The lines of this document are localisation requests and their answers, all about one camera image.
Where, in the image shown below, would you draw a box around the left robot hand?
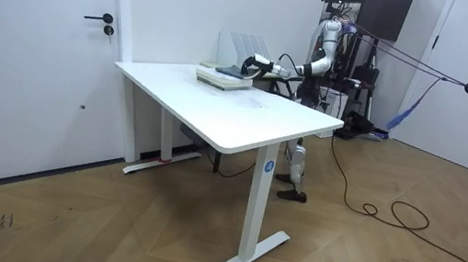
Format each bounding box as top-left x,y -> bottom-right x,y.
239,51 -> 277,83

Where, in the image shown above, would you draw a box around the grey book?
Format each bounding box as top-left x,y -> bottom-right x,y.
213,62 -> 257,82

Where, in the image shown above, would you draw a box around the white file rack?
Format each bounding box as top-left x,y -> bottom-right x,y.
214,29 -> 277,76

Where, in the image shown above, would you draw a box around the pale green thick book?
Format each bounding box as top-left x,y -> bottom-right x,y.
195,75 -> 252,96

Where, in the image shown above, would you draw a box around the pale green thin book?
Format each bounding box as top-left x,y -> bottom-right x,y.
199,60 -> 227,72

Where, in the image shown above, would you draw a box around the white standing desk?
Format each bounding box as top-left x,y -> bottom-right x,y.
85,51 -> 351,262

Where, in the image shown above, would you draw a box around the white box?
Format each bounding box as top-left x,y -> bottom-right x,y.
312,86 -> 350,142

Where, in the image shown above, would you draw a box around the grey power strip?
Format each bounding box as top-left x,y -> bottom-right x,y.
177,122 -> 212,150

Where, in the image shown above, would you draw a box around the robot legs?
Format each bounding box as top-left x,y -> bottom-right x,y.
272,82 -> 329,205

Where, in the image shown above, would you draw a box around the black tripod stand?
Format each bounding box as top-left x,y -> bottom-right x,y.
345,35 -> 386,125

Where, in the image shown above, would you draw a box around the black floor device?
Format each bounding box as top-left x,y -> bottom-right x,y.
334,108 -> 378,144

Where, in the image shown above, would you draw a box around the black desk cable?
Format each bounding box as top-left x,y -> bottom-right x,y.
201,144 -> 259,183

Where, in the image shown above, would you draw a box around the cable bundle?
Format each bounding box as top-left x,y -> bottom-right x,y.
327,19 -> 468,142

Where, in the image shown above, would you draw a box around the black floor cable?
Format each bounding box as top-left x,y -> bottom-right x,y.
311,131 -> 468,262

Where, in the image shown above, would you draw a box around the white door with black handle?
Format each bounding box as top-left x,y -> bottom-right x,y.
0,0 -> 148,225

